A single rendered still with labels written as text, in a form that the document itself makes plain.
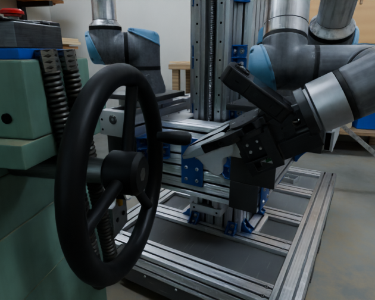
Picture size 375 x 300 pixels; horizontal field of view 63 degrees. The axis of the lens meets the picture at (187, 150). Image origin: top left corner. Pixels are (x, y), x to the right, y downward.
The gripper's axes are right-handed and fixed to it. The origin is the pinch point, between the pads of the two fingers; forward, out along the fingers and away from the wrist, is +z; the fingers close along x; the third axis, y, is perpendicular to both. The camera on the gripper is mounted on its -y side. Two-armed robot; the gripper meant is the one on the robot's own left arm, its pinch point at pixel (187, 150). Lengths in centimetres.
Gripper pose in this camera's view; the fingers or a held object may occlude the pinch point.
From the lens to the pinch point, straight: 51.3
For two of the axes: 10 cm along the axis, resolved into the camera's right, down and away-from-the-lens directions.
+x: 2.5, -3.5, 9.0
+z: -8.4, 3.8, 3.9
